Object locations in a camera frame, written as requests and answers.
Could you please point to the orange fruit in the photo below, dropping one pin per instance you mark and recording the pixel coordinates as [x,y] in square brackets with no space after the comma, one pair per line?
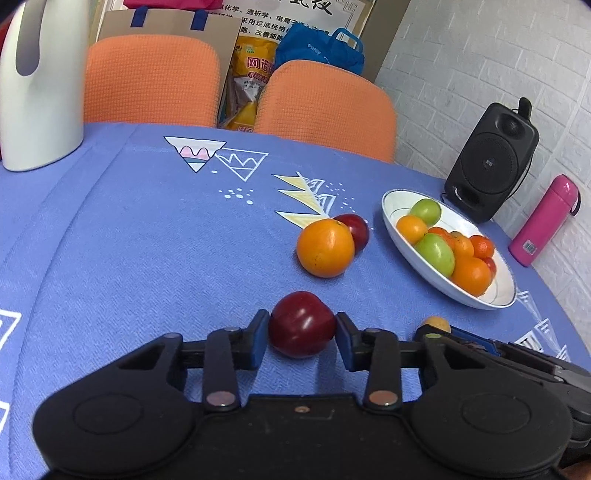
[472,275]

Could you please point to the left orange chair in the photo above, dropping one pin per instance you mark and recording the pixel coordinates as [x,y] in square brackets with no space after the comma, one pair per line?
[152,79]

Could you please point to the right orange chair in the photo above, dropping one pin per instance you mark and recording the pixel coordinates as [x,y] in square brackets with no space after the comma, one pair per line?
[320,104]

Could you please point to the blue plastic bag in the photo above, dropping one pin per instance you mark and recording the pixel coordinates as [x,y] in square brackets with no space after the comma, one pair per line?
[342,49]

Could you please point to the small orange tangerine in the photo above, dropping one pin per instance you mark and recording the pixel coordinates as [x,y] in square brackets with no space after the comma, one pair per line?
[444,234]

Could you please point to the large orange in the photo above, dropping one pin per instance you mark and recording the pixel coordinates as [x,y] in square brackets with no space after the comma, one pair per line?
[325,248]

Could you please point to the white thermos jug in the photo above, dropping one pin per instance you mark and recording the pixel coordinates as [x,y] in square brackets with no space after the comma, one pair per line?
[43,63]

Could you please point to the white poster with text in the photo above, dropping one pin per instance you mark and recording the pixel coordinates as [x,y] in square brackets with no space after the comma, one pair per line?
[272,19]

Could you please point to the pink thermos bottle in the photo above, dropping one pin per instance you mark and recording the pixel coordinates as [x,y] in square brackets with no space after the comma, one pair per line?
[562,199]

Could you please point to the small red tomato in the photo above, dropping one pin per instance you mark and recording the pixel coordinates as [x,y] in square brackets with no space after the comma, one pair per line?
[491,266]

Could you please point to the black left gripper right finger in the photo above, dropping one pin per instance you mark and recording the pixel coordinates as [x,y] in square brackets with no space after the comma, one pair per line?
[383,356]

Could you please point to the black speaker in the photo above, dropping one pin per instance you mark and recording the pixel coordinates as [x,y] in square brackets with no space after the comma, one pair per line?
[494,159]

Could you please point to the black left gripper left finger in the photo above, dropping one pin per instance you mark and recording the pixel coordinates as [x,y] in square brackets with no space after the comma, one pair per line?
[224,352]

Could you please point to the blue patterned tablecloth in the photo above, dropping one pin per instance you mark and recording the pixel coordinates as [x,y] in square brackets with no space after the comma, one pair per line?
[150,229]

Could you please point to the orange chair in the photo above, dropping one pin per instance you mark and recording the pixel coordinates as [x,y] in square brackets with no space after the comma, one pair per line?
[320,104]
[152,79]

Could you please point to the small brown longan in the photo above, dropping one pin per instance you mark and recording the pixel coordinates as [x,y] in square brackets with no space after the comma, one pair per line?
[438,323]

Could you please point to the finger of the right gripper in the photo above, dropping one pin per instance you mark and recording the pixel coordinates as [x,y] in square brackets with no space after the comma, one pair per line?
[480,342]

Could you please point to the magenta tote bag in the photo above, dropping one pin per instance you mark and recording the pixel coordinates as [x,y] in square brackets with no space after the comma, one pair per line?
[190,5]

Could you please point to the brown paper bag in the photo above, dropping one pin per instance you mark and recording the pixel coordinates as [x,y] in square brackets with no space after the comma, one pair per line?
[218,31]

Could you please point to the yellow rice bag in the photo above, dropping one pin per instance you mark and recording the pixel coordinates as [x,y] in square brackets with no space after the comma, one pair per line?
[250,69]

